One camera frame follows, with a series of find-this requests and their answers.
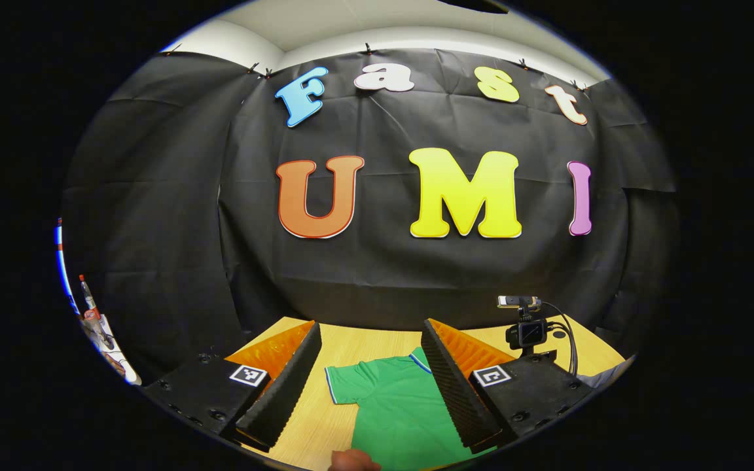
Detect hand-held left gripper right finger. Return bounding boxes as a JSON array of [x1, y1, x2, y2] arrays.
[[420, 319, 596, 455]]

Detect black camera on stand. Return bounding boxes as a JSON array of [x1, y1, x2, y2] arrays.
[[505, 307, 558, 362]]

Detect black backdrop cloth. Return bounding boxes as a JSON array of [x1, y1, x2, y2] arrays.
[[60, 43, 680, 387]]

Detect green T-shirt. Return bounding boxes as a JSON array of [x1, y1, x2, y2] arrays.
[[324, 347, 499, 471]]

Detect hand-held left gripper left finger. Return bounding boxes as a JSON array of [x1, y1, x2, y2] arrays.
[[141, 320, 323, 453]]

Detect black cable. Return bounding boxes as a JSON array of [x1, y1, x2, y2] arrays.
[[537, 301, 580, 377]]

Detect grey cloth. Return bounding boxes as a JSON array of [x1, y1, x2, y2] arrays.
[[576, 355, 637, 389]]

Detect small red tipped object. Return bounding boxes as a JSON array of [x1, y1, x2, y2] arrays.
[[78, 274, 100, 322]]

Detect blue lit screen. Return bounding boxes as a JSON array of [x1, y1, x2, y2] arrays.
[[54, 218, 67, 309]]

